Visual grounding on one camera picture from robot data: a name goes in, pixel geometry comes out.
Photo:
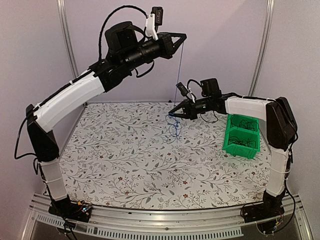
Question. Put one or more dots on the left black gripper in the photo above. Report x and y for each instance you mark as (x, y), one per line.
(169, 48)

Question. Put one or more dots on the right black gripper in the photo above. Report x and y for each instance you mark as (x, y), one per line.
(189, 110)

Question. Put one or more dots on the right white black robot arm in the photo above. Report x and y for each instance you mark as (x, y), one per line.
(281, 127)

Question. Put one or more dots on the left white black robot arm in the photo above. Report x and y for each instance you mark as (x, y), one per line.
(129, 47)

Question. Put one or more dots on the green three-compartment bin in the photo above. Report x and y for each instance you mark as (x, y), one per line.
(242, 136)

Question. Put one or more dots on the floral table mat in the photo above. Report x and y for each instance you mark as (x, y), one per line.
(132, 155)

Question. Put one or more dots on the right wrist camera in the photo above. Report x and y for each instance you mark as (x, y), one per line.
(186, 92)

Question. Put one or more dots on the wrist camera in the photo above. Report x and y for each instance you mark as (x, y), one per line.
(186, 92)
(153, 21)

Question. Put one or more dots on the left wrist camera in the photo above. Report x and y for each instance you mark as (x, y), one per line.
(153, 21)

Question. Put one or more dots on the right aluminium corner post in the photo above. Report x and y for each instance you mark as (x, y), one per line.
(263, 46)

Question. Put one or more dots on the aluminium corner post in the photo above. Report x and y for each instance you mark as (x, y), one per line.
(62, 13)
(263, 46)

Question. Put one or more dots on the left aluminium corner post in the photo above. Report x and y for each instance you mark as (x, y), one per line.
(62, 13)

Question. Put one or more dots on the aluminium front rail frame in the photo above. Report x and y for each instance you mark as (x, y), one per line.
(110, 223)

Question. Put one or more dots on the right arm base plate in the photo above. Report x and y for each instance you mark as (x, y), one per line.
(263, 213)

